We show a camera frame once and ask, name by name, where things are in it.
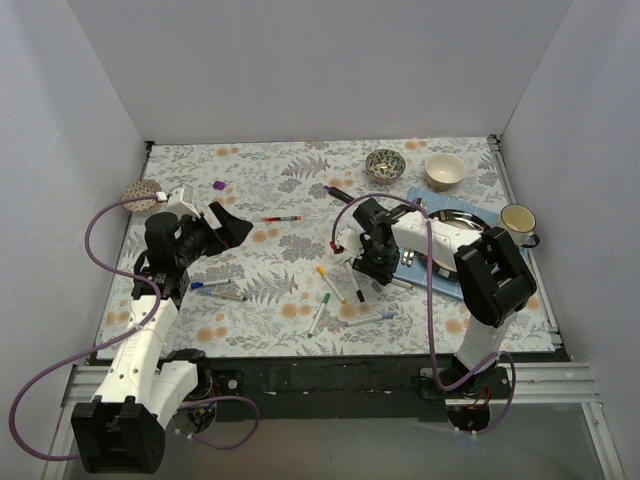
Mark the orange capped marker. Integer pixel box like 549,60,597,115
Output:
391,278,414,290

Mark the red marker pen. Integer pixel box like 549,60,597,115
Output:
259,215,303,222

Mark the yellow capped marker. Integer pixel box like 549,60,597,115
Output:
316,266,347,304

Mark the green capped marker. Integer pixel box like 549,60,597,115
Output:
307,293,331,338

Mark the purple black highlighter pen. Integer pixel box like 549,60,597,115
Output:
324,185,354,203

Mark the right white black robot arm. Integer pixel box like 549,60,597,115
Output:
347,193,537,398

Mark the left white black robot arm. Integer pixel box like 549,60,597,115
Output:
71,202,253,474

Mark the black capped marker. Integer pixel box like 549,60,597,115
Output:
344,260,365,303

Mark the blue checked cloth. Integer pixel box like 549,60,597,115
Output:
392,186,531,301

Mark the blue capped marker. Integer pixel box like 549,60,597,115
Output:
190,279,233,290

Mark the blue tipped uncapped marker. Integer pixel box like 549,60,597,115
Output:
201,290,248,302

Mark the floral tablecloth mat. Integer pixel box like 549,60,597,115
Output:
94,136,561,359

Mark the patterned bowl at left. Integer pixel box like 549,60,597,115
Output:
121,179,162,215

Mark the dark rimmed dinner plate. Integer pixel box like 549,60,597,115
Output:
429,209,491,282

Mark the floral dark patterned bowl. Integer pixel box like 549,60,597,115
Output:
365,149,407,184

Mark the cream ceramic bowl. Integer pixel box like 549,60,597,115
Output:
425,153,466,191

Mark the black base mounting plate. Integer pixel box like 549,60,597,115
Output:
205,355,510,423

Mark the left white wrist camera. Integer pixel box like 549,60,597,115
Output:
165,184,203,219

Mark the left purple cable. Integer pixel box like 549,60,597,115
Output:
9,194,261,461

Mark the cream mug dark handle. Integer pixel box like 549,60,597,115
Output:
498,204,540,249

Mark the aluminium frame rail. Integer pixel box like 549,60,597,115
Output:
62,362,601,406

